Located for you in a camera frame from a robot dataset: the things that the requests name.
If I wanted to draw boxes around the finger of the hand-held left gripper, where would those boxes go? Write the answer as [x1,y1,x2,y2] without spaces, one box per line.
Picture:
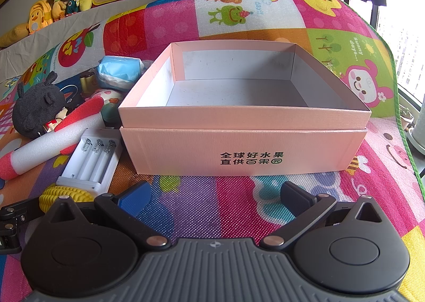
[0,199,42,253]

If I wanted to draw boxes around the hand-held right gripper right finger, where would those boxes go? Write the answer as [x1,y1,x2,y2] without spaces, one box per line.
[262,181,383,251]

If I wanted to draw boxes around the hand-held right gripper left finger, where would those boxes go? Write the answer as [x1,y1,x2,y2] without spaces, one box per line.
[49,181,170,252]

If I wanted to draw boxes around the yellow toy corn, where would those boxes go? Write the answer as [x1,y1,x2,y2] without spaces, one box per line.
[39,185,97,213]

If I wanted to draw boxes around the pink cardboard box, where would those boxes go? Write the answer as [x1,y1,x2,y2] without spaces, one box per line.
[118,40,372,177]

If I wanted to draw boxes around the white red foam rocket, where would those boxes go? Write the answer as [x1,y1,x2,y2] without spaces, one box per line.
[0,96,103,179]

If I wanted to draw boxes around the pink cream round toy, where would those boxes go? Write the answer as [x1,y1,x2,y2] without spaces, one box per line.
[90,88,123,105]

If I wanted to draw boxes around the blue white tissue pack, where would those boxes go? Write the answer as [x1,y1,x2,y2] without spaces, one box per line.
[98,55,144,92]

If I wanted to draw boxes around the dark grey plush toy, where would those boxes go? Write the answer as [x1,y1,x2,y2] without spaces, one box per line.
[11,71,69,139]

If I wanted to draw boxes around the white battery holder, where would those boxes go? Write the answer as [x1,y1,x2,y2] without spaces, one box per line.
[56,128,122,198]

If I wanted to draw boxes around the white tall pot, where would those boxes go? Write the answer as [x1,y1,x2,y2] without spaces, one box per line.
[408,118,425,154]

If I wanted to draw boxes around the black framed window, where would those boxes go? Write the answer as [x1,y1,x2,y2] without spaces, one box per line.
[375,0,425,97]

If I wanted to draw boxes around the grey sofa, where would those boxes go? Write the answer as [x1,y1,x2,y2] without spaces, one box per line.
[0,0,196,67]

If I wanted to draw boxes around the yellow long pillow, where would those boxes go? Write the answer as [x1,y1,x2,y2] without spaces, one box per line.
[0,23,32,48]

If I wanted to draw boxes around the colourful cartoon play mat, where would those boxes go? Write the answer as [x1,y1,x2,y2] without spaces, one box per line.
[0,0,425,302]

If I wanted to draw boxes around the yellow duck backpack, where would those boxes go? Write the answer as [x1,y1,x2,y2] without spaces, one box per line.
[28,0,54,34]

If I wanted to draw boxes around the yellow duck plush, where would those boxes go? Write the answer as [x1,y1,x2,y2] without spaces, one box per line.
[47,0,67,21]

